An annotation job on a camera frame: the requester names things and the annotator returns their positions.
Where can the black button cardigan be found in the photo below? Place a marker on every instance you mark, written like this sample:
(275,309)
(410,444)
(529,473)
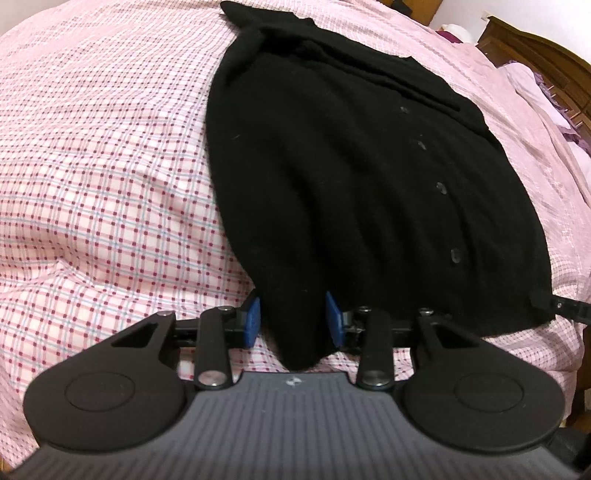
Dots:
(346,184)

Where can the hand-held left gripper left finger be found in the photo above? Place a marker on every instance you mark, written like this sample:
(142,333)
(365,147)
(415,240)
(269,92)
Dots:
(251,322)

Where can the wooden headboard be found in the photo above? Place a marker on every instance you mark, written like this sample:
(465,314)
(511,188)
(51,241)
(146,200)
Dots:
(531,50)

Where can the pink checked bed cover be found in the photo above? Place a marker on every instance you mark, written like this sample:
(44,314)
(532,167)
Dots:
(115,184)

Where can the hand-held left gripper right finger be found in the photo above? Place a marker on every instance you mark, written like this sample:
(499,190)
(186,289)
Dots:
(333,324)

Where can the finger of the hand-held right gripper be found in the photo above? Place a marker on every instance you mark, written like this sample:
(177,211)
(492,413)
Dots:
(572,305)

